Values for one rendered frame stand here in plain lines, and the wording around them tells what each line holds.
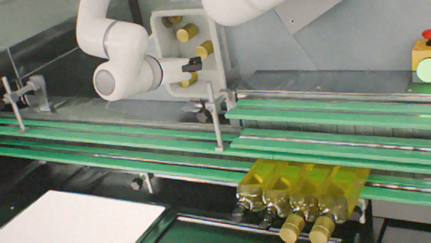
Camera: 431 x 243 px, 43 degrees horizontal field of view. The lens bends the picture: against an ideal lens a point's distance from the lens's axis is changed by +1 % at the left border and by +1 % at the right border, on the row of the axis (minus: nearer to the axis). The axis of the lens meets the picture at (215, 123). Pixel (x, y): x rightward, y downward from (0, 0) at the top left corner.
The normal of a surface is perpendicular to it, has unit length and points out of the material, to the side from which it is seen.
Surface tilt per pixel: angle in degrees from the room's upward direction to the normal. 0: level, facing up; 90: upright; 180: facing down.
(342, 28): 0
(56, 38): 90
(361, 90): 90
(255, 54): 0
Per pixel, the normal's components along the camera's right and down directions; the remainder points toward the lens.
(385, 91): -0.18, -0.88
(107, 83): -0.48, 0.22
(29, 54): 0.87, 0.05
